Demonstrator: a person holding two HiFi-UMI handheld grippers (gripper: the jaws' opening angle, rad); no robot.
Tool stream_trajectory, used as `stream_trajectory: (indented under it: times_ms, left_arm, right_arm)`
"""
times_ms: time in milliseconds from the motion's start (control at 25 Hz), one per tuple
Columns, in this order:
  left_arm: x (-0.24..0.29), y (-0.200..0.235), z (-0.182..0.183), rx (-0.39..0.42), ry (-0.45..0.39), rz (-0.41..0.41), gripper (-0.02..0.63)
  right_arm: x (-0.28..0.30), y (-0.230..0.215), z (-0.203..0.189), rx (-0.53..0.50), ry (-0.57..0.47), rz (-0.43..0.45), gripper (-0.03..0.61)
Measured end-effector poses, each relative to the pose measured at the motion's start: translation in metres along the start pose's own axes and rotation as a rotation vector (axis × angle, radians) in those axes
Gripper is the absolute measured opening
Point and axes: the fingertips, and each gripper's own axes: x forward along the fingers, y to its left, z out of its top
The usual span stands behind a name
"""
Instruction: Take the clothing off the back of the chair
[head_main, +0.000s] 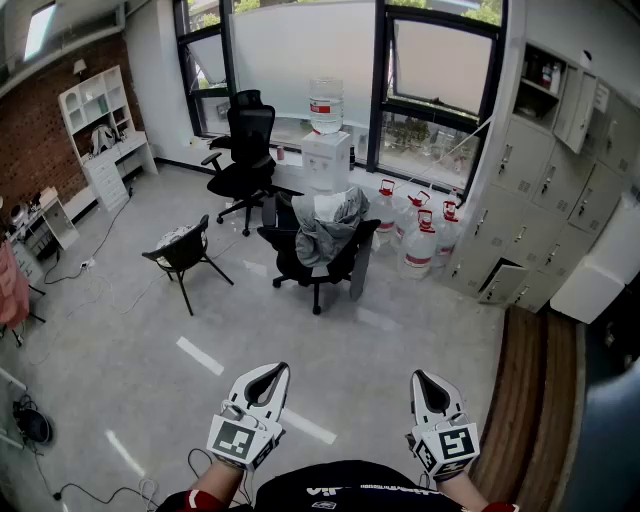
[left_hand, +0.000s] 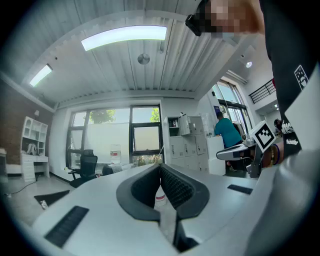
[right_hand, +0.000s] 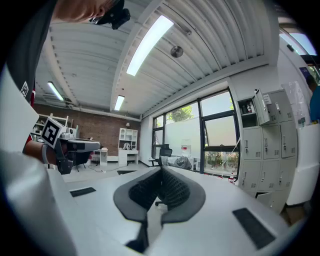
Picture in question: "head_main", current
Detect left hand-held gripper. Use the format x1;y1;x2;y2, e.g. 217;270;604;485
206;362;292;472

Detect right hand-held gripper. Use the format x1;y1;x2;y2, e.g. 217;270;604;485
405;369;481;482

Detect black low-back office chair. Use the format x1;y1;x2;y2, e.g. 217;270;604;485
256;191;383;316

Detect grey white garment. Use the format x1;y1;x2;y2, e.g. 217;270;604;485
292;187;372;269

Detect person's right forearm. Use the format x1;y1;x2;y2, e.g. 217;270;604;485
433;472;490;512

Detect person's left forearm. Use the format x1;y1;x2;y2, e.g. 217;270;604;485
192;458;247;507

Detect black four-legged chair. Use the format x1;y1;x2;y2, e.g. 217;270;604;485
141;214;235;317

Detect black high-back office chair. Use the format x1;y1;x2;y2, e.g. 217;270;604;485
200;89;278;238

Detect wooden plank platform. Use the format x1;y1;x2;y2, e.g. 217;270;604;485
471;305;582;512

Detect person's black and red shirt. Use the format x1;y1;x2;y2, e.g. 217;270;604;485
157;459;521;512

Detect patterned seat cushion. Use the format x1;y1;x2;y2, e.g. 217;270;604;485
156;223;208;266

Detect white box cabinet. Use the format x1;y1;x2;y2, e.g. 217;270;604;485
549;193;640;326

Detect black round floor device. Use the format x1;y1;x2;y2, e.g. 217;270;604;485
18;406;54;445

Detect grey metal lockers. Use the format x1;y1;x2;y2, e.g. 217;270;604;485
443;41;640;314

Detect white water dispenser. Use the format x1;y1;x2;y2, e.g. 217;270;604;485
300;130;353;197

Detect small white side table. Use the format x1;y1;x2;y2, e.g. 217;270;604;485
36;185;81;251

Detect white desk with shelf hutch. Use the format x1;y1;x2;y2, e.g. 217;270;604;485
57;64;160;213

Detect clear water bottle red label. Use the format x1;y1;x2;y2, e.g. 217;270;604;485
308;77;346;136

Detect grey backpack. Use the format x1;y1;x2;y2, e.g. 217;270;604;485
89;123;121;157

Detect ceiling light panel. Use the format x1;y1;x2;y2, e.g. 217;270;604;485
23;2;58;63

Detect black floor cable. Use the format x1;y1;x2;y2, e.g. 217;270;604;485
43;195;132;286

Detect white cord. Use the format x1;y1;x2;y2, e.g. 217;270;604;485
399;113;497;187

